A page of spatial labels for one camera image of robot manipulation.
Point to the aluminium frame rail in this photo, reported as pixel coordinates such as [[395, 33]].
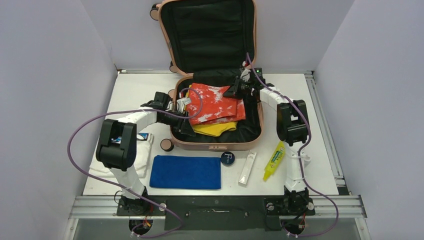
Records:
[[336, 216]]

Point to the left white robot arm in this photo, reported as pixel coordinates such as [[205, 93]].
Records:
[[117, 146]]

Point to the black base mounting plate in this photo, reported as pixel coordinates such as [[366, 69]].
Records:
[[217, 213]]

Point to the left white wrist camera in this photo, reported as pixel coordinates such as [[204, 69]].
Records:
[[182, 104]]

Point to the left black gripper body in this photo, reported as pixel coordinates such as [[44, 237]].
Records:
[[171, 119]]

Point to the round dark blue tin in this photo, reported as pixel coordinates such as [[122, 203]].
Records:
[[227, 158]]

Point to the yellow green bottle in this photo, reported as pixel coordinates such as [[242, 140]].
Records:
[[274, 161]]

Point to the yellow cloth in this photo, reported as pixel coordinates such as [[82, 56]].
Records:
[[214, 130]]

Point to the white toothpaste tube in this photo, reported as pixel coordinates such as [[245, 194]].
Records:
[[247, 168]]

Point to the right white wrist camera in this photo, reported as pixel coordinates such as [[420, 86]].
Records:
[[245, 74]]

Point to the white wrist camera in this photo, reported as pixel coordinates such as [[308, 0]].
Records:
[[245, 74], [182, 104]]

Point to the pink open suitcase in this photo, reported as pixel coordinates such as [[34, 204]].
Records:
[[208, 40]]

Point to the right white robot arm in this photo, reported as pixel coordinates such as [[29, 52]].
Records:
[[292, 126]]

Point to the red white patterned cloth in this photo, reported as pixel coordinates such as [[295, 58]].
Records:
[[209, 106]]

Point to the white folded shirt blue print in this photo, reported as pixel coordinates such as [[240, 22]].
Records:
[[144, 145]]

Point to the blue folded towel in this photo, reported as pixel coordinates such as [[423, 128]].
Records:
[[185, 172]]

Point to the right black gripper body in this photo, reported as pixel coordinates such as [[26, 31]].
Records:
[[246, 87]]

